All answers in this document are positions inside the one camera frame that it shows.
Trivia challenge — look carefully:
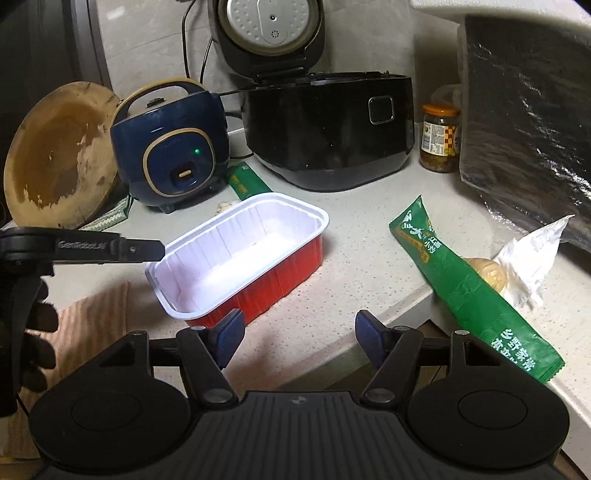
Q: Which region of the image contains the ginger root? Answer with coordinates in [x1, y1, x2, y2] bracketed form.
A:
[466, 257, 509, 293]

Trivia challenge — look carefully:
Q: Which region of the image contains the black plastic-wrapped bundle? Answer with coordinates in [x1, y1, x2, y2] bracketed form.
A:
[457, 14, 591, 256]

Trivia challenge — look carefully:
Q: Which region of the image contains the red food tray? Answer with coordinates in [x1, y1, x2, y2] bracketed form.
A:
[144, 194, 330, 329]

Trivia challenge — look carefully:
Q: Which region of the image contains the round wooden cutting board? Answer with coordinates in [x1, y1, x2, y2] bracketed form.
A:
[4, 82, 124, 230]

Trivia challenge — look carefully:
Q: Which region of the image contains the person's left hand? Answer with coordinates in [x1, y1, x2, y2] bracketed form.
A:
[19, 278, 62, 398]

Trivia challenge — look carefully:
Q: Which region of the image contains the green striped cloth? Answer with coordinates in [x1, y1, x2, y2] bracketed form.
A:
[76, 194, 133, 232]

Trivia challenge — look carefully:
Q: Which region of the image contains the pink striped cloth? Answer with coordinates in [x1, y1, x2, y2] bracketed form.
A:
[21, 281, 191, 407]

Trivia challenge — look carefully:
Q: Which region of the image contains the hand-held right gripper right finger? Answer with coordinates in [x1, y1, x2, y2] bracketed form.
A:
[355, 309, 502, 409]

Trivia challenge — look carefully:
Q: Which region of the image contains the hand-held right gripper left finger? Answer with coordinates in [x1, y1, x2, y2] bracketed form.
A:
[99, 308, 246, 409]

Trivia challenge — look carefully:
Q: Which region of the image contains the white tissue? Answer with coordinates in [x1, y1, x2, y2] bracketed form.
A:
[494, 215, 576, 311]

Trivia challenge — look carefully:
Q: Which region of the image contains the black power cable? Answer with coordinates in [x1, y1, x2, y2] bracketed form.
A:
[181, 0, 199, 84]
[198, 38, 216, 89]

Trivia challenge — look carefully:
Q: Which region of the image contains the large green snack packet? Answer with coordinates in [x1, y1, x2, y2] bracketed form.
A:
[389, 195, 565, 385]

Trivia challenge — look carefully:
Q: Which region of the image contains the small green packet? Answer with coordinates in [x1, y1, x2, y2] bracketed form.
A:
[227, 164, 272, 202]

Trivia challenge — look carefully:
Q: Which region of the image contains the small blue rice cooker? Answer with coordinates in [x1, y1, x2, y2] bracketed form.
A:
[110, 78, 230, 214]

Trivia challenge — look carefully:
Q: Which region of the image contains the black rice cooker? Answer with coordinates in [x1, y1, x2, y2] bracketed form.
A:
[208, 0, 415, 193]

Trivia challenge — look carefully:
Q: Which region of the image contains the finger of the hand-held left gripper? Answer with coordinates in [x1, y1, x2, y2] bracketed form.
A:
[52, 234, 166, 265]

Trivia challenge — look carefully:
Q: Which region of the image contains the glass jar with orange lid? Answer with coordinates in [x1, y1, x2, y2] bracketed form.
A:
[419, 104, 462, 174]

